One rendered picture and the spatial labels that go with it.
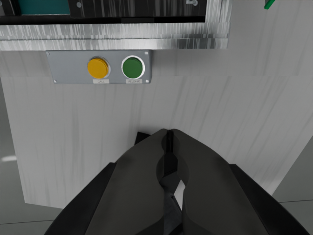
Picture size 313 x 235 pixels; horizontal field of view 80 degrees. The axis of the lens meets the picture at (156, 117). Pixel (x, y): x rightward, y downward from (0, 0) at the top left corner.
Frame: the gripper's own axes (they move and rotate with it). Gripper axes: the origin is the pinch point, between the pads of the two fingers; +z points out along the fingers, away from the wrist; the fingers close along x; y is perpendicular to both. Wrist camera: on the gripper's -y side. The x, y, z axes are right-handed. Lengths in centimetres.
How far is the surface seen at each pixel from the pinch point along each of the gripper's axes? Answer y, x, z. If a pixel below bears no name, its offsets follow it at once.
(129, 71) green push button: 2.1, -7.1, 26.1
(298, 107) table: 15, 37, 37
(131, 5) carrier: -9.2, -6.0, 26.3
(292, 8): -8.9, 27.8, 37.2
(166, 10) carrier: -8.4, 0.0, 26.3
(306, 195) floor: 147, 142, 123
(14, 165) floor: 114, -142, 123
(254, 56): 1.2, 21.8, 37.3
